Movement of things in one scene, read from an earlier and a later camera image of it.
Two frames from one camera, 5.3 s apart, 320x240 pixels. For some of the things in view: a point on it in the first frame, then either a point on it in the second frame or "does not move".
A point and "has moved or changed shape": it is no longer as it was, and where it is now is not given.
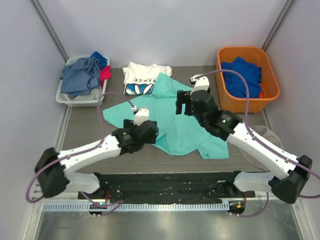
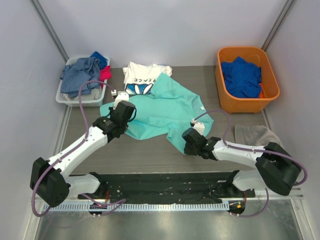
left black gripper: (128, 124) → (127, 110)
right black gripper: (185, 102) → (191, 137)
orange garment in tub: (262, 94) does not move
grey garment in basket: (94, 95) does not move
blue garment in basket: (103, 61) does not move
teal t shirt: (179, 134) has moved or changed shape
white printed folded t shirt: (140, 80) does not move
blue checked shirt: (80, 77) does not move
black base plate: (166, 187) does not move
